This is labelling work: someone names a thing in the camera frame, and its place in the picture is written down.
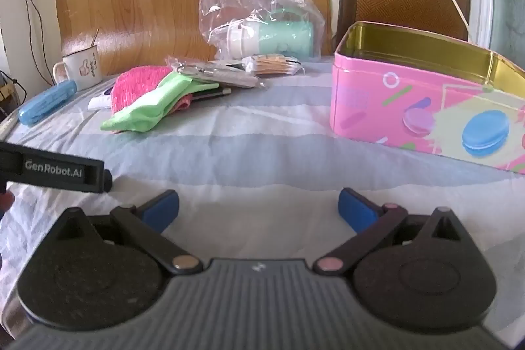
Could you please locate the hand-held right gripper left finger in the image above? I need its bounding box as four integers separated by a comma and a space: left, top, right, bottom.
55, 189, 203, 276

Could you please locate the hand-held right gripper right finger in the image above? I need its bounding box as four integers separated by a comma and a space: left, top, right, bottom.
314, 188, 468, 276

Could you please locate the light green sock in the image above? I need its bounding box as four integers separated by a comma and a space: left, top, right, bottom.
100, 71, 222, 133

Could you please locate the pink towel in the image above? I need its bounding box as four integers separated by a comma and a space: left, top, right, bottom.
110, 65, 193, 117

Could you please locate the pink tin box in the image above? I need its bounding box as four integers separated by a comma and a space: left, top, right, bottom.
330, 21, 525, 174

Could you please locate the person's left hand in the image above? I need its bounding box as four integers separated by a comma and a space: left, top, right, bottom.
0, 192, 16, 220

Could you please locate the blue plastic case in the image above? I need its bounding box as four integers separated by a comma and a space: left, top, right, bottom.
17, 80, 78, 126

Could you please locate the white tube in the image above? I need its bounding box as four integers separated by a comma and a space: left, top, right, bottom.
88, 88, 116, 112

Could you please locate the white enamel mug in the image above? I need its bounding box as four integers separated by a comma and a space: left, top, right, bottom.
53, 49, 103, 90

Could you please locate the striped bed sheet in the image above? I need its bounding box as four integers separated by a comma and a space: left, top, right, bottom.
0, 55, 525, 350

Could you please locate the black pen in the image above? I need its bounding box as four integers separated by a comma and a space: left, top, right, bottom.
191, 87, 231, 102

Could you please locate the metal nail clipper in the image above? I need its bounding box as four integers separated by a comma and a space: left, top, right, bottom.
176, 62, 215, 78

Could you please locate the clear zip pouch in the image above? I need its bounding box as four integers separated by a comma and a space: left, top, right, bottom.
166, 55, 269, 89

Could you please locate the cotton swab packet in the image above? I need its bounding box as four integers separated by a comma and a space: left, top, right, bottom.
242, 54, 306, 77

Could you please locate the white bottle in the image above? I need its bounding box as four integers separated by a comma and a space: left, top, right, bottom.
213, 20, 263, 56

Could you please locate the black cable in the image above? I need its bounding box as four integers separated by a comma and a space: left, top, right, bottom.
8, 0, 56, 86

